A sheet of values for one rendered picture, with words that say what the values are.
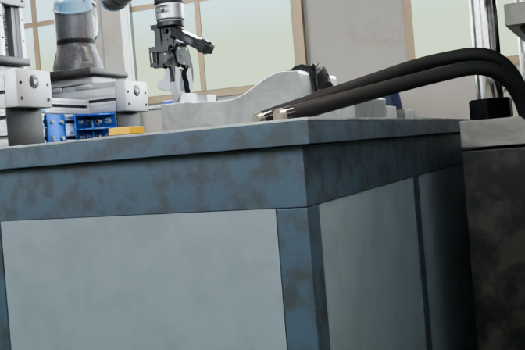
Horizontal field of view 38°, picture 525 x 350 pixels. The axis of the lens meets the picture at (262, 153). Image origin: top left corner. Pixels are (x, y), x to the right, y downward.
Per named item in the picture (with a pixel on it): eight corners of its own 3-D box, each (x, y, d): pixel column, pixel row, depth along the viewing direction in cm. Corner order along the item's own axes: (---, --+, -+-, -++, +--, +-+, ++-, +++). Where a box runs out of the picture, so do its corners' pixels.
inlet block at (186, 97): (144, 119, 199) (143, 98, 199) (155, 119, 203) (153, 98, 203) (188, 114, 193) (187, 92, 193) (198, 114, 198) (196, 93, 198)
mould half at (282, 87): (163, 141, 190) (158, 87, 190) (212, 138, 214) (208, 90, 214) (355, 123, 169) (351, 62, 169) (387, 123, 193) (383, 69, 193)
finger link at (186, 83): (177, 103, 204) (170, 69, 202) (197, 101, 202) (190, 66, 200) (172, 105, 202) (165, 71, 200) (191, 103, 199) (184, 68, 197)
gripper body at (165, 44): (166, 72, 203) (162, 26, 203) (194, 68, 199) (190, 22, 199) (149, 70, 196) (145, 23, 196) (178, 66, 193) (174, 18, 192)
